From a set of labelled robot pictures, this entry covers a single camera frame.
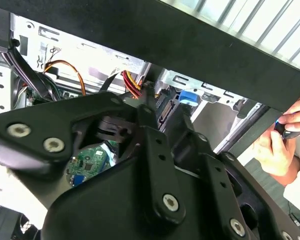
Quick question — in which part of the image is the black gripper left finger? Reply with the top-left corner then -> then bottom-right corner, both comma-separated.
0,91 -> 187,227

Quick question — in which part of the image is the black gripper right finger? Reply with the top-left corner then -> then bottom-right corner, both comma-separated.
164,104 -> 300,240

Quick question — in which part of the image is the black tool blue ring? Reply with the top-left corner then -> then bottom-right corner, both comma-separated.
273,119 -> 300,140

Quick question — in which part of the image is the hard disk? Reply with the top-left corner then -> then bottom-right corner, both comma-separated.
154,89 -> 201,130

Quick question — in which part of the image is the person's left hand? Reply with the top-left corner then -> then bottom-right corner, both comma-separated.
251,130 -> 298,176

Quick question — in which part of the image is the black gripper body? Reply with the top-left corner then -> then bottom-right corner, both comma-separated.
41,149 -> 291,240

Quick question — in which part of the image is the red yellow power wire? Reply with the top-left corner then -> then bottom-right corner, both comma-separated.
121,70 -> 157,108

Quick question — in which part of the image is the orange data wire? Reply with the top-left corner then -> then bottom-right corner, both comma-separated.
43,59 -> 87,97

